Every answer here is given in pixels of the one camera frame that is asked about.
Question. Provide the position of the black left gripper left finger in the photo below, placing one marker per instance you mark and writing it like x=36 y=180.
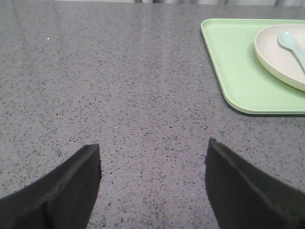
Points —
x=62 y=199

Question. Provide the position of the grey curtain backdrop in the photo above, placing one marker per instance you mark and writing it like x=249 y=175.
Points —
x=292 y=3

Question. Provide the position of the beige round plate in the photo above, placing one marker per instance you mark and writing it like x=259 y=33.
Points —
x=279 y=61

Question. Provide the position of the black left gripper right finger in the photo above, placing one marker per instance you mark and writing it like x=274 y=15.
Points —
x=244 y=197

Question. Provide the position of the light green plastic tray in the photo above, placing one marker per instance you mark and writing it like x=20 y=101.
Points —
x=246 y=85

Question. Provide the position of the light blue plastic spoon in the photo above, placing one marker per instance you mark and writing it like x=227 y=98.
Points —
x=288 y=41

